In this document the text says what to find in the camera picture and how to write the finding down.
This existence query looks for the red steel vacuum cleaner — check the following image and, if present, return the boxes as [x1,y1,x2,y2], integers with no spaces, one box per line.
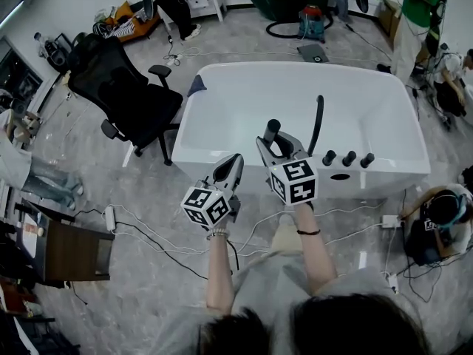
[297,4,334,44]

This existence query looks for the black floor cable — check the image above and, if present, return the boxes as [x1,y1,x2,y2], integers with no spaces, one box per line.
[72,208,210,281]

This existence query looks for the white beaded bracelet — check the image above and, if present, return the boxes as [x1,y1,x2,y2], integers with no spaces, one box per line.
[205,228,231,241]

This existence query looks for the brown cardboard box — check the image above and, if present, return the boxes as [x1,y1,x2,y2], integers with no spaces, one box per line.
[380,0,404,48]

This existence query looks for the orange box with striped cloth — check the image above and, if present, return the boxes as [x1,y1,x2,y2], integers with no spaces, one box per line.
[94,0,162,44]

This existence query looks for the person's left forearm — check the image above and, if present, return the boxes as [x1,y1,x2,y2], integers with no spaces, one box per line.
[205,231,236,316]

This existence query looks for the flat grey floor device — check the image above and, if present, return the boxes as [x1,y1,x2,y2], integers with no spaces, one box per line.
[297,42,329,64]

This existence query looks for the black vacuum hose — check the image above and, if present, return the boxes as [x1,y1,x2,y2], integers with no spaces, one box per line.
[265,19,301,39]

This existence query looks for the white bathtub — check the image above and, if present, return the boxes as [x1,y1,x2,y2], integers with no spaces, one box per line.
[171,61,432,201]

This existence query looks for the white floor cable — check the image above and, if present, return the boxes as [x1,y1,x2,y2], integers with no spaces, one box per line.
[109,203,212,255]

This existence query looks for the black faucet handle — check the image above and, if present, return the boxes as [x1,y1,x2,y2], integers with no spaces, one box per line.
[262,119,282,143]

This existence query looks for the white drawer cabinet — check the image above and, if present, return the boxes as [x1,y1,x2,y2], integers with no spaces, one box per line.
[183,0,227,24]

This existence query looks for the person's grey shirt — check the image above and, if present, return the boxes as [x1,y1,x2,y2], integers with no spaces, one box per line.
[151,253,407,355]

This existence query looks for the black office chair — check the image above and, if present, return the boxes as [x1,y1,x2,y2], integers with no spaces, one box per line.
[67,33,185,166]

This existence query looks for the person's right forearm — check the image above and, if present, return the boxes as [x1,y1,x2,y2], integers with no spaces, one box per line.
[295,201,338,296]

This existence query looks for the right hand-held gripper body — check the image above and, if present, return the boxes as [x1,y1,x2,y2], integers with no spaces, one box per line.
[269,157,319,206]

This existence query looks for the dark brown wooden cabinet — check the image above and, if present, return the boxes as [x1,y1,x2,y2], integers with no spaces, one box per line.
[44,218,116,283]

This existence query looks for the person's beige trousers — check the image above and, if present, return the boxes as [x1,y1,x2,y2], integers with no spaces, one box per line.
[258,223,306,264]

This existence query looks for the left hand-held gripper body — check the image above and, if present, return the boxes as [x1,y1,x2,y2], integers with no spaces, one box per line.
[180,177,242,231]

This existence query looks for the tall black faucet spout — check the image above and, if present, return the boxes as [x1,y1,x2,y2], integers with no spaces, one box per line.
[307,94,325,158]

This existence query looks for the dark blue bath cushion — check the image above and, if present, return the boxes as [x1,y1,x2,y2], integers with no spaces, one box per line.
[187,74,208,98]

